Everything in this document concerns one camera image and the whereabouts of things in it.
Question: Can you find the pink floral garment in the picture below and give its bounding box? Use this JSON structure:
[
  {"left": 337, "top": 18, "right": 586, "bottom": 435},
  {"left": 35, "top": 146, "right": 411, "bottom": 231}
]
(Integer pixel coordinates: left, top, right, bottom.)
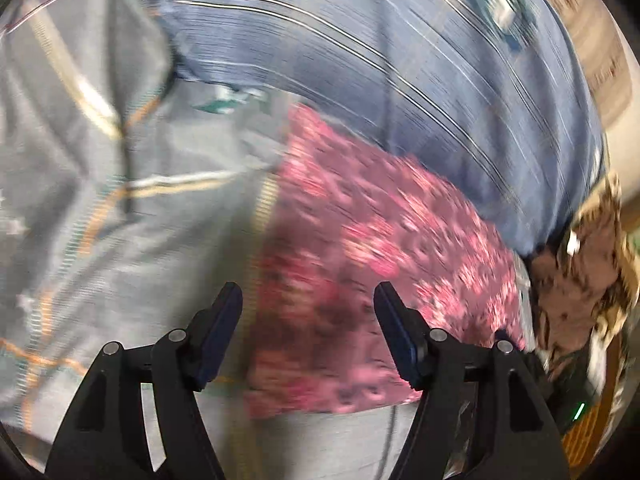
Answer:
[{"left": 246, "top": 105, "right": 524, "bottom": 418}]

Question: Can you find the brown garment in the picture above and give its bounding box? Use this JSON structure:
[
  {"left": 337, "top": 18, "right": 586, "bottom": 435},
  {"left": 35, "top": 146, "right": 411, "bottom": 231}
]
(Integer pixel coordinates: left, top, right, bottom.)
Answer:
[{"left": 529, "top": 172, "right": 639, "bottom": 378}]

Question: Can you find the grey plaid bed sheet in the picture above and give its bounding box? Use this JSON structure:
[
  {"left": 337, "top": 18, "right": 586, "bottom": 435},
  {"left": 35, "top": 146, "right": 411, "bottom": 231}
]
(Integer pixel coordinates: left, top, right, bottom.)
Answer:
[{"left": 1, "top": 0, "right": 413, "bottom": 479}]

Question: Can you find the blue plaid pillow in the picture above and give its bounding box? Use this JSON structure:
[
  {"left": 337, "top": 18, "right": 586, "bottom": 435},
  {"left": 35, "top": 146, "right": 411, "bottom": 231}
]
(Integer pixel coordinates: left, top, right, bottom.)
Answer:
[{"left": 146, "top": 0, "right": 604, "bottom": 255}]

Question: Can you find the striped beige pillow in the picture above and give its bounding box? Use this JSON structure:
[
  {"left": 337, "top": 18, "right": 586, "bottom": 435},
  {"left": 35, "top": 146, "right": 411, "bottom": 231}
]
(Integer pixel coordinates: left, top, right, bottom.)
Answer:
[{"left": 547, "top": 0, "right": 632, "bottom": 129}]

